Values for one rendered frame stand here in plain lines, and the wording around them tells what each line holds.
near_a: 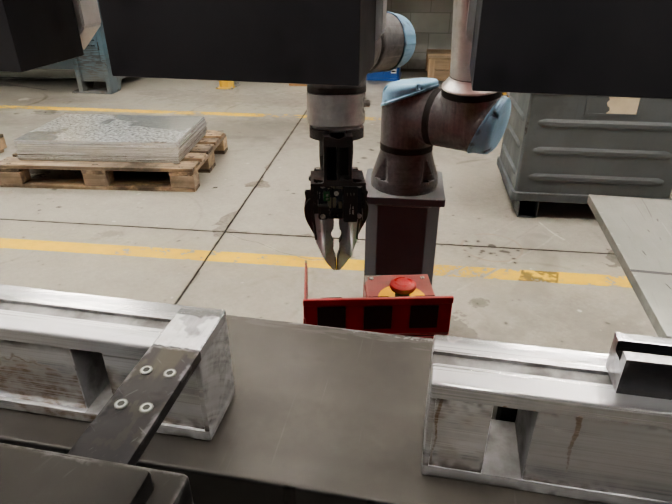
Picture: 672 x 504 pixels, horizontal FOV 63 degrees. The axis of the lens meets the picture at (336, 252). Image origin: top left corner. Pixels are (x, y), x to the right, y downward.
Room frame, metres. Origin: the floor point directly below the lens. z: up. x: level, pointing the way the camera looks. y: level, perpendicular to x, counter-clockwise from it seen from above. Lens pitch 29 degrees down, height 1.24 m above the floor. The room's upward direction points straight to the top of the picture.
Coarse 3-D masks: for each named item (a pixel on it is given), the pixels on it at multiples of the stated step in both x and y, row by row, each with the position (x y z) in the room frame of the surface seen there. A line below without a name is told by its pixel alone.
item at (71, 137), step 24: (72, 120) 3.60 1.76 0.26; (96, 120) 3.61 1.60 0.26; (120, 120) 3.61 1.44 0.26; (144, 120) 3.61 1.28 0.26; (168, 120) 3.60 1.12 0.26; (192, 120) 3.60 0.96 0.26; (24, 144) 3.15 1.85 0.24; (48, 144) 3.14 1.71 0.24; (72, 144) 3.13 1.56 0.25; (96, 144) 3.13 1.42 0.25; (120, 144) 3.13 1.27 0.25; (144, 144) 3.12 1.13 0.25; (168, 144) 3.11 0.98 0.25; (192, 144) 3.38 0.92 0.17
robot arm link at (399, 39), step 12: (396, 24) 0.78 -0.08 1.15; (408, 24) 0.80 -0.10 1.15; (384, 36) 0.73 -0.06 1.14; (396, 36) 0.76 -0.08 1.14; (408, 36) 0.79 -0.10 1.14; (384, 48) 0.73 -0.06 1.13; (396, 48) 0.76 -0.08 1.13; (408, 48) 0.79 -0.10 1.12; (384, 60) 0.74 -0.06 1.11; (396, 60) 0.77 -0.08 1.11; (408, 60) 0.81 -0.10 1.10; (372, 72) 0.75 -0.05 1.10
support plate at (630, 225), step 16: (592, 208) 0.54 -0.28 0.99; (608, 208) 0.53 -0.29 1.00; (624, 208) 0.53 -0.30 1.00; (640, 208) 0.53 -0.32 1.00; (656, 208) 0.53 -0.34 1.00; (608, 224) 0.49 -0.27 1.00; (624, 224) 0.49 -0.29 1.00; (640, 224) 0.49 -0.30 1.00; (656, 224) 0.49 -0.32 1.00; (608, 240) 0.47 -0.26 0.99; (624, 240) 0.45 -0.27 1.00; (640, 240) 0.45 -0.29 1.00; (656, 240) 0.45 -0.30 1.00; (624, 256) 0.42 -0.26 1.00; (640, 256) 0.42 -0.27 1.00; (656, 256) 0.42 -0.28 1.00; (624, 272) 0.41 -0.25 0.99; (640, 272) 0.39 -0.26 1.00; (640, 288) 0.37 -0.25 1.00; (656, 288) 0.37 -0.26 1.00; (656, 304) 0.35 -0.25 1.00; (656, 320) 0.33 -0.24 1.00
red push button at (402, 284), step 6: (390, 282) 0.69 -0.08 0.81; (396, 282) 0.68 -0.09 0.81; (402, 282) 0.68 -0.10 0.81; (408, 282) 0.68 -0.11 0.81; (414, 282) 0.69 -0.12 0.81; (396, 288) 0.67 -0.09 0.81; (402, 288) 0.67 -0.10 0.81; (408, 288) 0.67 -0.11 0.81; (414, 288) 0.68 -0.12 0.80; (396, 294) 0.68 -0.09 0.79; (402, 294) 0.67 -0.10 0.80; (408, 294) 0.68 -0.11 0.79
